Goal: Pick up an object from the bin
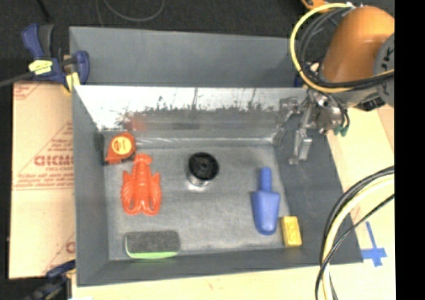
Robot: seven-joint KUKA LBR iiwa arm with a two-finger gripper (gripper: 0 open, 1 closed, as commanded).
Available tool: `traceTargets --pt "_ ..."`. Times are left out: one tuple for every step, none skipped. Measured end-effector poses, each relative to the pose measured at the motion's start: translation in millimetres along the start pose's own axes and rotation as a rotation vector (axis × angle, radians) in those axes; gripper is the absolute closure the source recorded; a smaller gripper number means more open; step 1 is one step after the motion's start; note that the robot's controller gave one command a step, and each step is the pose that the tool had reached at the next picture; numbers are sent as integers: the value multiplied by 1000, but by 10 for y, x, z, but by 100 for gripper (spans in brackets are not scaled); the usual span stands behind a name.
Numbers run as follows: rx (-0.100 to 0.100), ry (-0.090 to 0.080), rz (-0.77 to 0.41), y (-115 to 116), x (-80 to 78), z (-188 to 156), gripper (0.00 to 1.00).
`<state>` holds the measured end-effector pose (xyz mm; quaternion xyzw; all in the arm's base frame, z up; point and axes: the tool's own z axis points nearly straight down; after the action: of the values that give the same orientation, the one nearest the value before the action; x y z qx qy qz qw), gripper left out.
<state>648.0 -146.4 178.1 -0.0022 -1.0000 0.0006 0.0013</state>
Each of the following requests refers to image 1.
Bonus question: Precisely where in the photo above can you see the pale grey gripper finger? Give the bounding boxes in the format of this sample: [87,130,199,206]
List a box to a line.
[288,128,305,165]
[299,137,313,161]

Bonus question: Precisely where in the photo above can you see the blue toy ice cream cone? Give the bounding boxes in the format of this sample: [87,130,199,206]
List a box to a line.
[250,167,282,236]

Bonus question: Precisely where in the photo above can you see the yellow flat block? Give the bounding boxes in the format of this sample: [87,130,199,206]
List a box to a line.
[280,215,303,248]

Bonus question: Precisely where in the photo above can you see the grey metal bin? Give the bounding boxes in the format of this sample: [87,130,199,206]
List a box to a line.
[68,26,363,287]

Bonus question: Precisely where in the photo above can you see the orange-red toy lobster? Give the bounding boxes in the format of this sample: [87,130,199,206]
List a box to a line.
[120,153,163,216]

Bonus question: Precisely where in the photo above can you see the black and green sponge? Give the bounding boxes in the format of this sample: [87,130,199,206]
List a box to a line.
[124,230,181,260]

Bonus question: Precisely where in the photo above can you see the orange tape measure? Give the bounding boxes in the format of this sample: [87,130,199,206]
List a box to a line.
[103,131,137,165]

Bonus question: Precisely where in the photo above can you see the brown cardboard board red print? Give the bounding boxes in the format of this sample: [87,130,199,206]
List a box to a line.
[7,80,78,280]

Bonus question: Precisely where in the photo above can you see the black cylinder on white bracket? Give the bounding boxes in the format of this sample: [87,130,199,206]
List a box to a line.
[360,94,388,112]

